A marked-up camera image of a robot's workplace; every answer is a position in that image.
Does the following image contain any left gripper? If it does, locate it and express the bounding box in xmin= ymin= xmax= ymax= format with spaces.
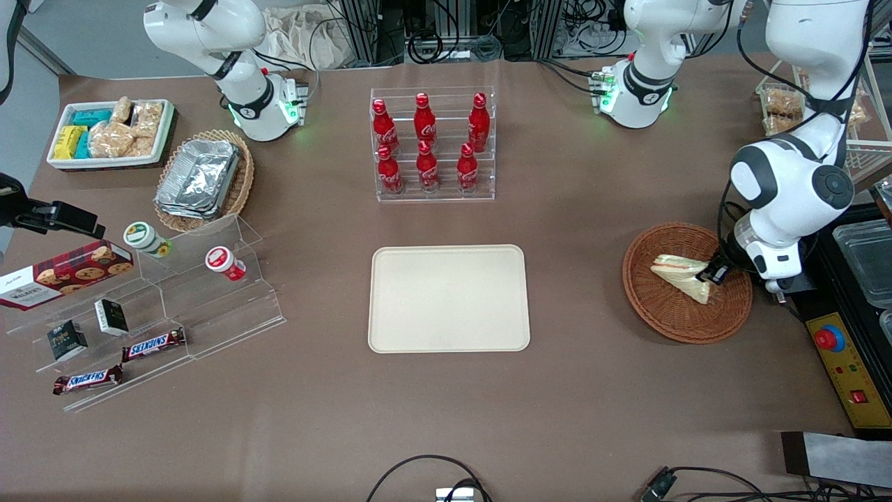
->
xmin=695 ymin=234 xmax=803 ymax=286

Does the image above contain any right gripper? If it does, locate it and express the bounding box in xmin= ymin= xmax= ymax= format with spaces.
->
xmin=0 ymin=173 xmax=106 ymax=240

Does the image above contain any triangular sandwich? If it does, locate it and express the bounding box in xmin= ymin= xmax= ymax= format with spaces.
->
xmin=650 ymin=254 xmax=716 ymax=306

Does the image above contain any round brown wicker basket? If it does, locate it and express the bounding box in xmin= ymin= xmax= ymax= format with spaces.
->
xmin=622 ymin=222 xmax=754 ymax=344

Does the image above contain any oval light wicker basket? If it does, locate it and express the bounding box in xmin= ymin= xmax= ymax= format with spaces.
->
xmin=153 ymin=129 xmax=255 ymax=234

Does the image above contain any beige plastic tray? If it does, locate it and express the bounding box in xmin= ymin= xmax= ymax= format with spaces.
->
xmin=368 ymin=244 xmax=532 ymax=354

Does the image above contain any red tartan cookie box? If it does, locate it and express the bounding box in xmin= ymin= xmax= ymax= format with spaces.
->
xmin=0 ymin=239 xmax=135 ymax=312

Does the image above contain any yellow snack packet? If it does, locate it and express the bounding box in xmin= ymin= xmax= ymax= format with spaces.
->
xmin=53 ymin=125 xmax=89 ymax=160

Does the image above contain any green lid yogurt cup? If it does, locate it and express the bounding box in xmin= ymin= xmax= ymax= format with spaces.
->
xmin=123 ymin=221 xmax=174 ymax=259

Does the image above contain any small dark carton box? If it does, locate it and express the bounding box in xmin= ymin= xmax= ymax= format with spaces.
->
xmin=46 ymin=319 xmax=90 ymax=363
xmin=93 ymin=298 xmax=130 ymax=337

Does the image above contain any red emergency stop button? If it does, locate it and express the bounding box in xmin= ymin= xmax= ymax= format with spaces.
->
xmin=815 ymin=324 xmax=846 ymax=353

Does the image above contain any white rectangular snack bin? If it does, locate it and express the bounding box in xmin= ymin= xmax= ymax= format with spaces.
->
xmin=46 ymin=98 xmax=176 ymax=172

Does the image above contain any stack of foil containers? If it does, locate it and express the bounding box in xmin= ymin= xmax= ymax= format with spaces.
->
xmin=154 ymin=139 xmax=242 ymax=221

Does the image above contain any clear plastic container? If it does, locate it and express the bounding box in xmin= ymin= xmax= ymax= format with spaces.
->
xmin=832 ymin=219 xmax=892 ymax=309

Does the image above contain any brown snickers bar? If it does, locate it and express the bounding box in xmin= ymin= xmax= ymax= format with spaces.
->
xmin=121 ymin=327 xmax=187 ymax=363
xmin=52 ymin=364 xmax=125 ymax=397

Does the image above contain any clear bag of rice crackers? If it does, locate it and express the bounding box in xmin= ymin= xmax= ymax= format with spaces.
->
xmin=764 ymin=89 xmax=803 ymax=117
xmin=764 ymin=114 xmax=802 ymax=138

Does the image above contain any black yellow sealing machine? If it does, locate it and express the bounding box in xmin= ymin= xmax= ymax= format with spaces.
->
xmin=787 ymin=174 xmax=892 ymax=440

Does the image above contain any red lid yogurt cup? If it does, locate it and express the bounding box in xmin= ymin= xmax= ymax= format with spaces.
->
xmin=204 ymin=245 xmax=247 ymax=282

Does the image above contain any clear acrylic stepped shelf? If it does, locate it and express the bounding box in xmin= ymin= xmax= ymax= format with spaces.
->
xmin=3 ymin=213 xmax=288 ymax=414

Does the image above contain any grey black flat plate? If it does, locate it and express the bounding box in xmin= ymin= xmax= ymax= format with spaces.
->
xmin=780 ymin=430 xmax=892 ymax=489

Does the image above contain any red cola bottle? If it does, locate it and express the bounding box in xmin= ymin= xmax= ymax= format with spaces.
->
xmin=468 ymin=92 xmax=491 ymax=153
xmin=416 ymin=139 xmax=440 ymax=193
xmin=456 ymin=142 xmax=480 ymax=195
xmin=372 ymin=98 xmax=400 ymax=155
xmin=376 ymin=144 xmax=404 ymax=195
xmin=414 ymin=92 xmax=438 ymax=146

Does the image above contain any clear acrylic bottle rack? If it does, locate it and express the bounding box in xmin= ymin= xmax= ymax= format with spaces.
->
xmin=369 ymin=86 xmax=497 ymax=204

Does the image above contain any beige cloth bag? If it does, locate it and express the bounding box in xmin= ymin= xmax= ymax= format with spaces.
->
xmin=259 ymin=6 xmax=364 ymax=71

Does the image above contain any white wire basket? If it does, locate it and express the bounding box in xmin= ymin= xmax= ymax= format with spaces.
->
xmin=755 ymin=59 xmax=892 ymax=175

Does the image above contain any black cable with plug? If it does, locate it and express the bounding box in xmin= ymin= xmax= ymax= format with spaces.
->
xmin=640 ymin=465 xmax=868 ymax=502

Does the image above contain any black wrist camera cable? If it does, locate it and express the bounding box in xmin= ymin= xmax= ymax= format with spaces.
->
xmin=716 ymin=0 xmax=876 ymax=269

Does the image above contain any aluminium frame post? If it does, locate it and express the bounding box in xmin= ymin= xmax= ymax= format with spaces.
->
xmin=337 ymin=0 xmax=381 ymax=65
xmin=532 ymin=0 xmax=564 ymax=61

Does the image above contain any black looped table cable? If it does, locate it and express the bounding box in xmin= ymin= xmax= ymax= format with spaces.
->
xmin=365 ymin=454 xmax=493 ymax=502

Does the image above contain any coiled black cable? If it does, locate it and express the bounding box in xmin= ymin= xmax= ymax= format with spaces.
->
xmin=406 ymin=29 xmax=445 ymax=65

